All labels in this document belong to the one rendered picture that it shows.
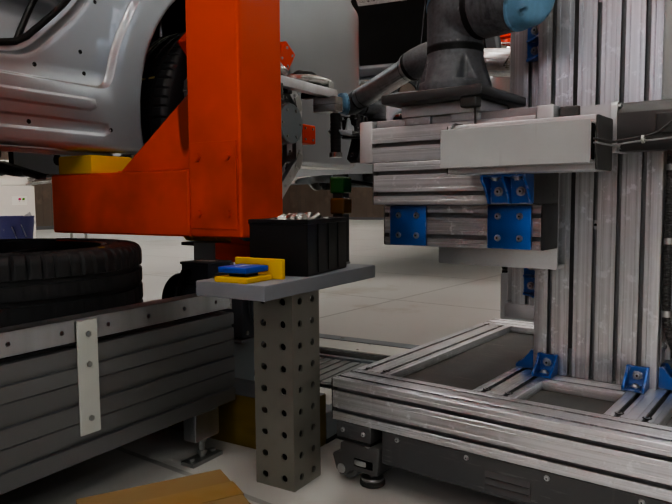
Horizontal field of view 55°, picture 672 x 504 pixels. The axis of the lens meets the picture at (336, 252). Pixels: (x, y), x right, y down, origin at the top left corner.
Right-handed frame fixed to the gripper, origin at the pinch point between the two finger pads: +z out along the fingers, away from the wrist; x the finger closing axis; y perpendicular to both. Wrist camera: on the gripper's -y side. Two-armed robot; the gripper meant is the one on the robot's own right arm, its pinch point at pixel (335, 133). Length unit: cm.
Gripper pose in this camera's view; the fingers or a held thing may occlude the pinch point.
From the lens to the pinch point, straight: 223.4
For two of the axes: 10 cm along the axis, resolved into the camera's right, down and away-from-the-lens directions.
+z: -5.2, 0.7, -8.5
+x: 8.5, 0.3, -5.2
